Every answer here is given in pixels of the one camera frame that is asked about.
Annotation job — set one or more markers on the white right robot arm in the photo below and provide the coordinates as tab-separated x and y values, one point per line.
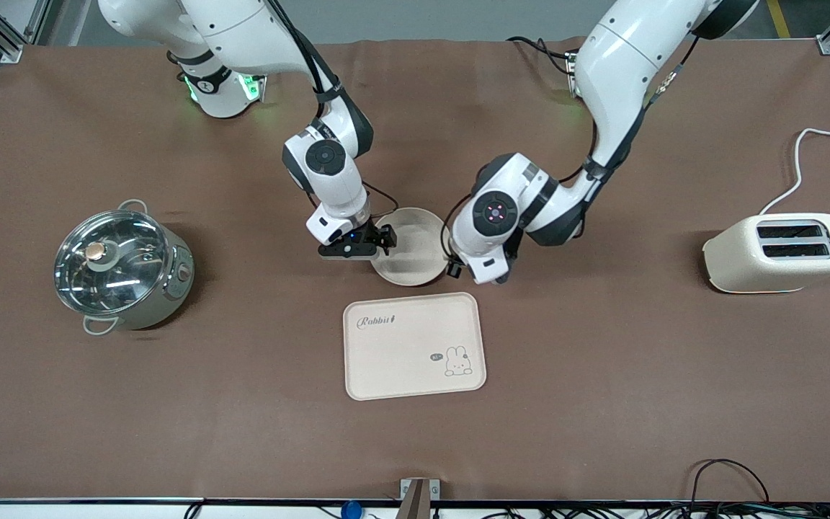
242	29

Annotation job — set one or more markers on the round cream plate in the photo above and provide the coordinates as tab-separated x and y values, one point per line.
415	249

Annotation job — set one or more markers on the cream two-slot toaster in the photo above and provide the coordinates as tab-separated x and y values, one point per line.
746	263

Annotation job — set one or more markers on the glass pot lid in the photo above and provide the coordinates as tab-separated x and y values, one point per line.
119	282

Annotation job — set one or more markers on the grey metal camera bracket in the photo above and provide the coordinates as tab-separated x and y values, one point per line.
415	499

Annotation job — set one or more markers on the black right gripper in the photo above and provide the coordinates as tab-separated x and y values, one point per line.
374	236

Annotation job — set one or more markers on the pale green electric pot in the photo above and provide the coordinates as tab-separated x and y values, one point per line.
170	297

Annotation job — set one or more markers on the cream rabbit print tray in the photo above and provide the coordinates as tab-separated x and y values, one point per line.
400	360

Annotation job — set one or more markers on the small blue round object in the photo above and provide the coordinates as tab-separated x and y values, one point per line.
351	510

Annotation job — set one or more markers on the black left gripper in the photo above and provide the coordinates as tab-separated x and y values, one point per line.
458	272

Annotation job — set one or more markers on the brown table mat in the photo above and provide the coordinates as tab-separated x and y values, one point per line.
415	447

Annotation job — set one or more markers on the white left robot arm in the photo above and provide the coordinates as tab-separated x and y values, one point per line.
617	72

